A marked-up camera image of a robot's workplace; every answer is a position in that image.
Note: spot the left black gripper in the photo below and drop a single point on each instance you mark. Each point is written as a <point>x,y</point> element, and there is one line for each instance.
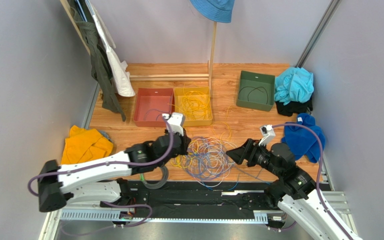
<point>186,141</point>

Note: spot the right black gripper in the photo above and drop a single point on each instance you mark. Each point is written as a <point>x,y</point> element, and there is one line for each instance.
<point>249,152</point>

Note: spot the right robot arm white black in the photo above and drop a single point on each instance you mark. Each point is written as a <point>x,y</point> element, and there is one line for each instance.
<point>294,192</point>

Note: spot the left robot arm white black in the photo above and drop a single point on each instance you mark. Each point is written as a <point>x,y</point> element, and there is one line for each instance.
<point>59,185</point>

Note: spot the yellow plastic bin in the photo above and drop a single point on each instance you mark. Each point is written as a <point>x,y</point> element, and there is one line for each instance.
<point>195,104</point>

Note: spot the red plastic bin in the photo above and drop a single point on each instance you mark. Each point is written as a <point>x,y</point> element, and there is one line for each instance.
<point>150,104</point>

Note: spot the royal blue towel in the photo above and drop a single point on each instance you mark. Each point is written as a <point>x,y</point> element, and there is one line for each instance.
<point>301,141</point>

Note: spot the green plastic bin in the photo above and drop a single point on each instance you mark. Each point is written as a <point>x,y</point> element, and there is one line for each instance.
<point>256,91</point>

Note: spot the wooden hat stand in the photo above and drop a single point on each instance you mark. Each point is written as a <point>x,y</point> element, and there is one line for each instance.
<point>201,77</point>

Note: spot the black cloth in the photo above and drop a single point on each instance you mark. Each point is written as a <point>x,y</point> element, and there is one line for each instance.
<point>294,107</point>

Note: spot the turquoise cloth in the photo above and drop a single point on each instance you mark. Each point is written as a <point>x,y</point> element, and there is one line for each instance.
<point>295,84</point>

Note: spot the yellow orange cloth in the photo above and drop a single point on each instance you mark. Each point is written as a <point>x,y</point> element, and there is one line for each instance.
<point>85,145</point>

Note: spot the olive green garment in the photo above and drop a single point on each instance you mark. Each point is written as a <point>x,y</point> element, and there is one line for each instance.
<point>100,67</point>

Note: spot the blue bucket hat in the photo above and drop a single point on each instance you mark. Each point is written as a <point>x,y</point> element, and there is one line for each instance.
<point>215,10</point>

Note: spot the corner aluminium profile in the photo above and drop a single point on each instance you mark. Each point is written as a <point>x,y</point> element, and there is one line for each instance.
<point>318,31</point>

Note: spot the wooden clothes rack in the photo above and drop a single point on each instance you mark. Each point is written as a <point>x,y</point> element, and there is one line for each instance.
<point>67,8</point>

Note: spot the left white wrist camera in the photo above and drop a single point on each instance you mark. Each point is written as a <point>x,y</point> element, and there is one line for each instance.
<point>175,122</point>

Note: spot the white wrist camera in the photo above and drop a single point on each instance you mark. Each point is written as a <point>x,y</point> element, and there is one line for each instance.
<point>175,122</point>
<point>268,134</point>

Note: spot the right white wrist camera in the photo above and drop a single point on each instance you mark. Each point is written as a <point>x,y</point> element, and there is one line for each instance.
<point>268,134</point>

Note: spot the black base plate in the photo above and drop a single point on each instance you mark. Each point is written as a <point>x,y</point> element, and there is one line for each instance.
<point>190,200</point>

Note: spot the aluminium rail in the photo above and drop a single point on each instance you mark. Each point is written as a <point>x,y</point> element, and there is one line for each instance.
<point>93,212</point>

